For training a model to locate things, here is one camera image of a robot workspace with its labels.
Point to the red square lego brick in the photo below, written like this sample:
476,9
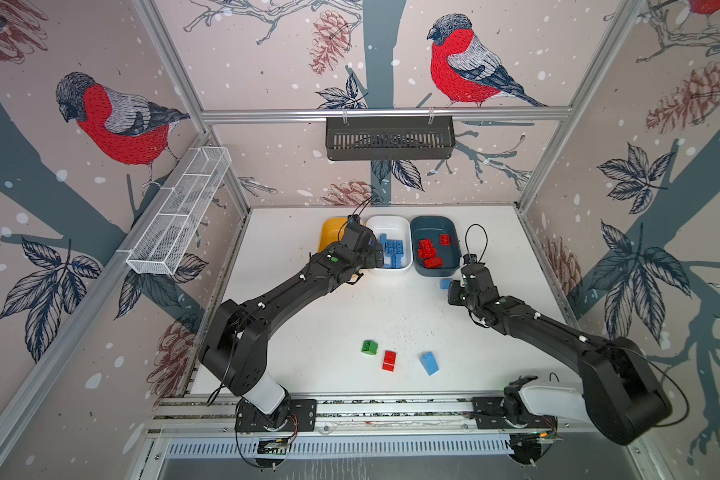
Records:
425,243

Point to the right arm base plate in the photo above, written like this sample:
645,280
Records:
508,411

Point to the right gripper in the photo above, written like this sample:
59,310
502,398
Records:
453,291

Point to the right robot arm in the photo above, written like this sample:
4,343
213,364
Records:
622,397

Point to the white wire mesh basket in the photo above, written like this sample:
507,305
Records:
166,239

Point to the yellow plastic bin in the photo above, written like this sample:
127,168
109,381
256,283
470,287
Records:
332,231

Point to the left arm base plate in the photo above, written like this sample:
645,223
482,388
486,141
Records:
291,415

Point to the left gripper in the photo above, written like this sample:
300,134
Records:
373,262

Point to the white plastic bin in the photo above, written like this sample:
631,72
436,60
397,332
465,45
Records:
394,235

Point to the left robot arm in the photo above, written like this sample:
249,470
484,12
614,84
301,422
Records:
235,348

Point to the light blue lego bottom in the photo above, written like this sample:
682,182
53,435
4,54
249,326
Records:
429,363

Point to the green lego brick right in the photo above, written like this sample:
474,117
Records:
369,347

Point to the black wall basket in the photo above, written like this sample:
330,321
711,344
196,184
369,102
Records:
389,138

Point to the dark teal plastic bin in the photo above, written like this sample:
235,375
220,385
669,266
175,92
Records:
432,227

